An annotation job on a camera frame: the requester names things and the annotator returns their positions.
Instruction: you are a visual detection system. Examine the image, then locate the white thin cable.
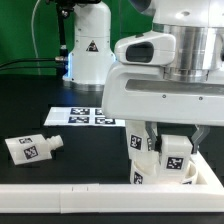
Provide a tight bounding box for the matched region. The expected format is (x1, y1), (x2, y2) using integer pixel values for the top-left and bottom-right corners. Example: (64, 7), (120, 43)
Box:
(30, 0), (44, 76)

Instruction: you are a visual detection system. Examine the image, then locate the black cable lower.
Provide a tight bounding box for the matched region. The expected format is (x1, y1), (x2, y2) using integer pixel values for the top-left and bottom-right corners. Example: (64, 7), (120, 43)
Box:
(0, 64), (69, 73)

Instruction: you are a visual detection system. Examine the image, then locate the black cable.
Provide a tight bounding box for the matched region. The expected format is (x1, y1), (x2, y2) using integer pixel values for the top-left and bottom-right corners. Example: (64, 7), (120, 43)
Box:
(0, 57), (69, 69)
(0, 64), (69, 73)

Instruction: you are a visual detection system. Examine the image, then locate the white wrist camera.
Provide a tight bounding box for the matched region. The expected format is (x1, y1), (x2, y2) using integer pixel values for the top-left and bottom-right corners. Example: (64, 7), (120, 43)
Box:
(114, 31), (176, 66)

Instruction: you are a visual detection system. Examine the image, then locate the black cable upper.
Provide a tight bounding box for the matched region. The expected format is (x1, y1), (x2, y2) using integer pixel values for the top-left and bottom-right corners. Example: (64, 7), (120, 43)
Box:
(0, 57), (69, 69)

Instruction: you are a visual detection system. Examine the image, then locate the white L-shaped fence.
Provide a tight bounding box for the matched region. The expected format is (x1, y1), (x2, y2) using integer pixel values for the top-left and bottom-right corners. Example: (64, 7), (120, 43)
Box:
(0, 154), (224, 214)

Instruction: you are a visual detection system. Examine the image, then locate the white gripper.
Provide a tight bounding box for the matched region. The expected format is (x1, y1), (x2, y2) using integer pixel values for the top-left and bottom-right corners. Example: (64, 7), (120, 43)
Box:
(102, 62), (224, 154)

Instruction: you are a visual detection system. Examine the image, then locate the white marker sheet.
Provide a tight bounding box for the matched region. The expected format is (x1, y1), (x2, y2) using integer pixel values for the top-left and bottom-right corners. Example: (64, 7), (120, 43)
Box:
(44, 107), (125, 127)

